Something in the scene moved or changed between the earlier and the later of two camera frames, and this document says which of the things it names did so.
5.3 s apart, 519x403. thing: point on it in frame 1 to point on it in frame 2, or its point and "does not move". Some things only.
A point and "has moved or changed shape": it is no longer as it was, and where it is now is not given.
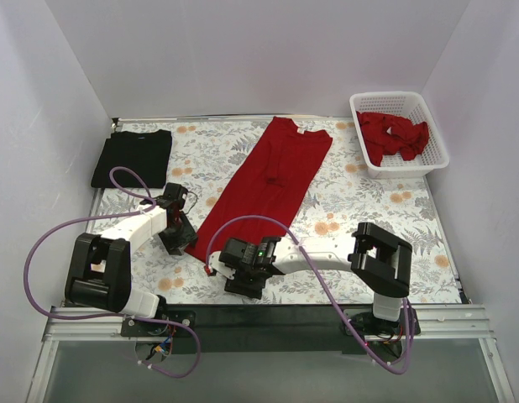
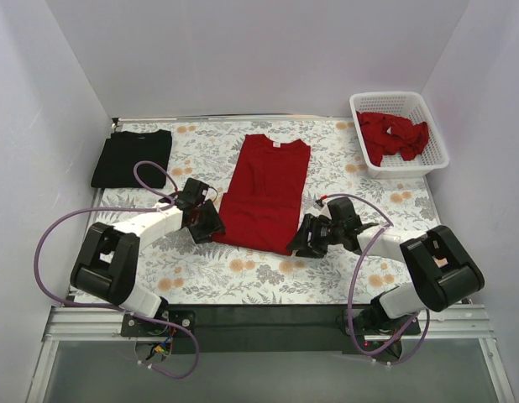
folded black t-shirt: x=146 y=153 does not move
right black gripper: x=241 y=284 to x=315 y=234
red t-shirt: x=270 y=176 has moved or changed shape
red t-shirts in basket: x=385 y=133 does not move
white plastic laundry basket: x=413 y=106 does not move
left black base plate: x=136 y=328 does not move
